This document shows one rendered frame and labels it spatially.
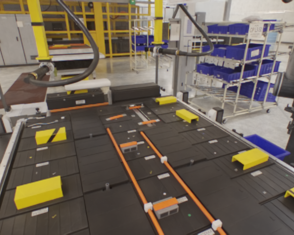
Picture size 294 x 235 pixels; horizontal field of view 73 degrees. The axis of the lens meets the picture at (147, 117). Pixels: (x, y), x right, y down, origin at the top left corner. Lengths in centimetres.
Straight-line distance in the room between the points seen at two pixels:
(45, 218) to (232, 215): 63
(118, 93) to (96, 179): 94
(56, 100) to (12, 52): 866
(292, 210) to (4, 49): 1014
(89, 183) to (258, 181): 69
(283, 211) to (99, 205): 64
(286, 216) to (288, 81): 126
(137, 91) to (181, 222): 122
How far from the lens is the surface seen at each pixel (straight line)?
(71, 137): 125
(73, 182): 92
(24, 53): 1018
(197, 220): 77
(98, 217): 76
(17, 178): 104
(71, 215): 80
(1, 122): 174
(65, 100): 164
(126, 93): 171
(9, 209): 91
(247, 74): 399
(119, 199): 80
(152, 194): 82
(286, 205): 93
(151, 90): 178
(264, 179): 101
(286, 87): 194
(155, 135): 117
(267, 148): 143
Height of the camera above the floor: 159
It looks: 25 degrees down
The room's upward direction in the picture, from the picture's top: straight up
